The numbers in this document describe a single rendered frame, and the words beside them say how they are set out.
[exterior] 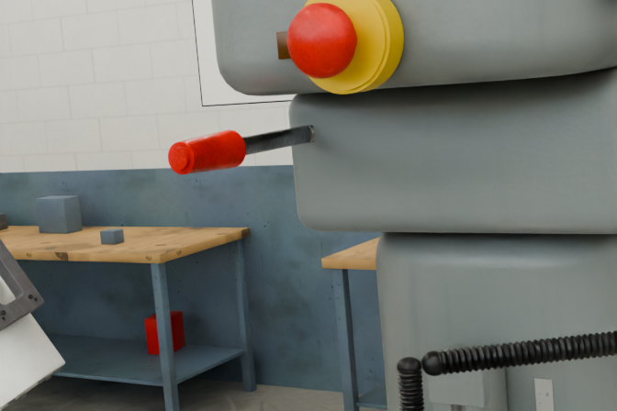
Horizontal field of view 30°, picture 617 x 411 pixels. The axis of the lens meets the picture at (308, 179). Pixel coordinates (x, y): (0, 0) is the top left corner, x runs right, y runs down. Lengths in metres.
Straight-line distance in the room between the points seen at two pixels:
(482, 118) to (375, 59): 0.12
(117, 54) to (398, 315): 5.87
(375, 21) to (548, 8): 0.09
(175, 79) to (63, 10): 0.89
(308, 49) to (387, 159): 0.17
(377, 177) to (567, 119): 0.14
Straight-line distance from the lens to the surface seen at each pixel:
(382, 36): 0.62
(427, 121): 0.74
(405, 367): 0.63
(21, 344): 0.66
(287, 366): 6.24
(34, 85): 7.10
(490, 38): 0.62
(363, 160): 0.76
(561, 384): 0.78
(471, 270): 0.78
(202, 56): 6.26
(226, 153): 0.69
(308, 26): 0.61
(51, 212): 6.65
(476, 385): 0.75
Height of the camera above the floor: 1.75
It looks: 6 degrees down
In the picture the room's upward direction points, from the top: 5 degrees counter-clockwise
